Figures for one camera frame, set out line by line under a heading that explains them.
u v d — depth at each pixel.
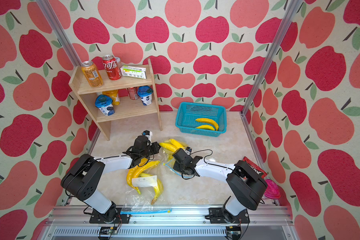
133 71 0.77
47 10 0.70
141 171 0.80
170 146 0.90
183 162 0.68
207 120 1.13
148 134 0.86
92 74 0.67
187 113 1.19
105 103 0.84
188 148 0.83
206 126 1.08
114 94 0.89
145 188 0.78
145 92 0.90
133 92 0.94
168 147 0.89
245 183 0.43
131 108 0.96
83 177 0.47
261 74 0.96
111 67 0.72
